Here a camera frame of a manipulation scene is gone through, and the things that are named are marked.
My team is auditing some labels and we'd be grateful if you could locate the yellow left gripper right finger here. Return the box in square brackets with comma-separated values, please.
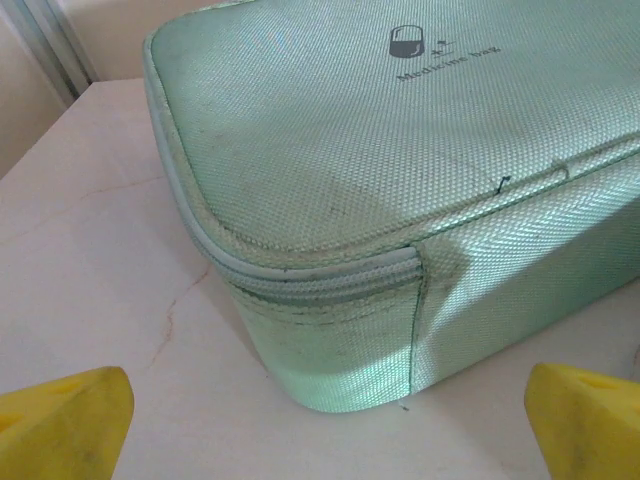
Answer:
[523, 362, 640, 480]

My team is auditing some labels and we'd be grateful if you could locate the mint green medicine bag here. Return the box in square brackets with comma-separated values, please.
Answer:
[141, 0, 640, 414]

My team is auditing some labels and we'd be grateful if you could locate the aluminium frame post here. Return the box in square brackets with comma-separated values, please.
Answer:
[18, 0, 100, 101]

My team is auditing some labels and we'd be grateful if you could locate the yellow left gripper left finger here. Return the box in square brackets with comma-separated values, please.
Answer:
[0, 365, 136, 480]

